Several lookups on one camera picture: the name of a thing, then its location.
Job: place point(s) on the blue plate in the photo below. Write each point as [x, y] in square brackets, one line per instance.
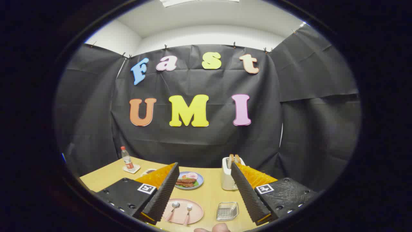
[199, 181]

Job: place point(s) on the black backdrop cloth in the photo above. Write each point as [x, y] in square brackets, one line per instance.
[199, 141]

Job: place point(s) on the white square coaster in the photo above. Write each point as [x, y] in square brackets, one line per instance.
[135, 169]

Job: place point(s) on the clear plastic bottle red label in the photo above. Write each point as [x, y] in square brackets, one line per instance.
[127, 159]

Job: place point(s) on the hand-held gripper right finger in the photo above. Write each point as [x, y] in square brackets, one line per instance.
[246, 193]

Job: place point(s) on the pink plate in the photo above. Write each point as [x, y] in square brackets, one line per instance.
[196, 214]

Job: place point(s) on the white divided condiment tray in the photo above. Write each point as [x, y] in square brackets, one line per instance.
[148, 171]

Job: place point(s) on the white toaster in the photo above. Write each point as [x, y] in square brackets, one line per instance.
[226, 178]

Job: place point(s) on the green lettuce leaf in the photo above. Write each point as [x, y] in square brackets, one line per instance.
[196, 184]

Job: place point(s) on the ceiling light panel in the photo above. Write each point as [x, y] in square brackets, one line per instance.
[199, 2]

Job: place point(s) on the brown meat strip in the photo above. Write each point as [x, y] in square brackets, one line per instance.
[185, 185]
[186, 180]

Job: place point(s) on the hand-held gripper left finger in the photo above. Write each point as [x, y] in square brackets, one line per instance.
[164, 193]

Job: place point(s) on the pink ham slice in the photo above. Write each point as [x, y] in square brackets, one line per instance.
[192, 175]

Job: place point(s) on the toast slice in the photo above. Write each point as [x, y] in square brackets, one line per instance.
[237, 158]
[230, 160]

